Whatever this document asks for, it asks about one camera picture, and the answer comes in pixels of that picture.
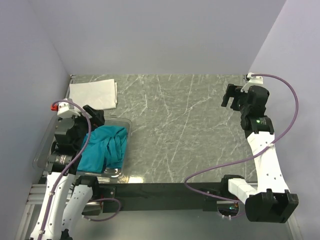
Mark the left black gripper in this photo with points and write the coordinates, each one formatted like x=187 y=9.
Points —
x=97 y=119

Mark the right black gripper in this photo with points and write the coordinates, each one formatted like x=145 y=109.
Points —
x=234 y=91

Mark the teal t shirt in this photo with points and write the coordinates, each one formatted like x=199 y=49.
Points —
x=106 y=149

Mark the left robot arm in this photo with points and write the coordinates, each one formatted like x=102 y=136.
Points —
x=65 y=155

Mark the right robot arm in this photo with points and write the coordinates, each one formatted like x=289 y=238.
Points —
x=271 y=201

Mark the folded white t shirt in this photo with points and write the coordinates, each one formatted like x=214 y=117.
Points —
x=100 y=95

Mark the clear plastic bin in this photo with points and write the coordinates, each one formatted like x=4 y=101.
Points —
x=113 y=173

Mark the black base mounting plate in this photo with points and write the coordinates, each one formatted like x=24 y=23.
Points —
x=148 y=197

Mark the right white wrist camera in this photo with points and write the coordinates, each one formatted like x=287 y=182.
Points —
x=251 y=80

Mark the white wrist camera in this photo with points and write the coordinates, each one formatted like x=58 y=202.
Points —
x=251 y=80
x=65 y=109

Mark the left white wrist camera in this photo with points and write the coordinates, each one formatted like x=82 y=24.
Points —
x=65 y=109

